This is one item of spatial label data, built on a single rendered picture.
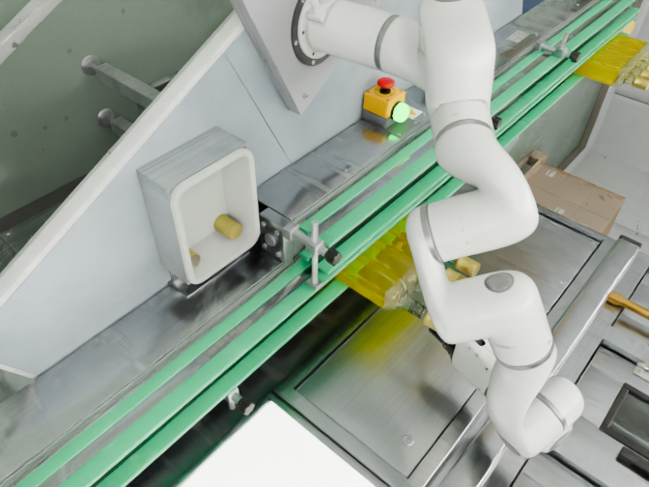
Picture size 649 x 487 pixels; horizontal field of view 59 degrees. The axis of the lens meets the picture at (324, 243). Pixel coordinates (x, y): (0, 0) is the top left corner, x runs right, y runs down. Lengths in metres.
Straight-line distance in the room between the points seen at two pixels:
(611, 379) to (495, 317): 0.67
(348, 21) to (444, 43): 0.26
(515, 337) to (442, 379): 0.46
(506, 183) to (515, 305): 0.16
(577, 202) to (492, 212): 4.81
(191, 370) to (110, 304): 0.19
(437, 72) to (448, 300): 0.31
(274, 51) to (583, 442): 0.94
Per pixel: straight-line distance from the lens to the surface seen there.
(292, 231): 1.07
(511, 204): 0.76
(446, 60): 0.81
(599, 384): 1.39
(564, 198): 5.57
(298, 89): 1.12
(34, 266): 0.96
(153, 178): 0.95
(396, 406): 1.19
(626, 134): 7.56
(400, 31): 0.99
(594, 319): 1.48
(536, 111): 1.91
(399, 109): 1.35
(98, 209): 0.97
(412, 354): 1.26
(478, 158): 0.77
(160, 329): 1.08
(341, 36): 1.03
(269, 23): 1.02
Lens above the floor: 1.46
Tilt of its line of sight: 28 degrees down
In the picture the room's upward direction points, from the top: 121 degrees clockwise
